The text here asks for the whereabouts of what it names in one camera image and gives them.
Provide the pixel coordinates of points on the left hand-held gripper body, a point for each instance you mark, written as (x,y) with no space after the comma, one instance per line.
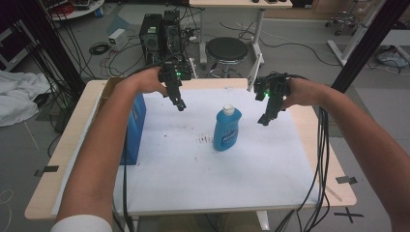
(175,74)

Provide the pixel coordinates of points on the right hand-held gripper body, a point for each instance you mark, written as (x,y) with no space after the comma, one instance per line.
(272,85)

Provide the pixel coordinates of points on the blue bottle with white cap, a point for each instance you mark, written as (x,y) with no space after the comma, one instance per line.
(226,129)

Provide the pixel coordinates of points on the person's right hand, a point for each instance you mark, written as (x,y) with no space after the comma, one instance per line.
(303,93)

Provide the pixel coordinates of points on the person's left hand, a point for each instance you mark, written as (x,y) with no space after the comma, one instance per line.
(145,82)

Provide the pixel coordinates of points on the blue cardboard box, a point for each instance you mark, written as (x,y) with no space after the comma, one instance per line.
(135,129)

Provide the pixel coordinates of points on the black round stool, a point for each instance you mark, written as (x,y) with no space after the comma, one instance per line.
(226,50)

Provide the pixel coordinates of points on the small white box device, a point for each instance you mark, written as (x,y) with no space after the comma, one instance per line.
(118,39)

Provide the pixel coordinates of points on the white paper sheet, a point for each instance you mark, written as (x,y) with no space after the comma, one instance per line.
(180,174)

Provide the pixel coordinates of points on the white desk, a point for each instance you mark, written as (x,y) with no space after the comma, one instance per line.
(240,3)

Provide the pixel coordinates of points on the white desk leg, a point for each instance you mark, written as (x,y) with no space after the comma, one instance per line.
(354,38)

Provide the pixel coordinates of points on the office chair base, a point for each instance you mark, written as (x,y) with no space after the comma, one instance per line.
(343,21)

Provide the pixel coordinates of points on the black tape strip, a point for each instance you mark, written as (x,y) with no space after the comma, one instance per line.
(46,170)
(346,179)

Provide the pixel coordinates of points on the thin wooden stick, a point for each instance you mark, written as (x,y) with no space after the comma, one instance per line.
(333,194)

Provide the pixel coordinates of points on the white table leg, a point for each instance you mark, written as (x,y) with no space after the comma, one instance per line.
(263,220)

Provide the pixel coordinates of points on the round white table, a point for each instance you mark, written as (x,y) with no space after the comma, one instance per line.
(77,9)

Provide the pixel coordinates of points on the light blue bundle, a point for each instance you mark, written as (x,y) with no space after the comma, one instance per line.
(391,58)

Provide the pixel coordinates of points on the person's khaki trousers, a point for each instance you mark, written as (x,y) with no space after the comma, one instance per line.
(193,224)

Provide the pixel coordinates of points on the person's white sleeve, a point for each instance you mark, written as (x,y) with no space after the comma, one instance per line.
(82,224)

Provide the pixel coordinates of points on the white cloth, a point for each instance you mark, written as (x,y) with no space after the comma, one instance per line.
(17,96)

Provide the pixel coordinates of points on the black metal post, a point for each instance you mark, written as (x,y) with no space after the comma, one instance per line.
(48,42)
(367,45)

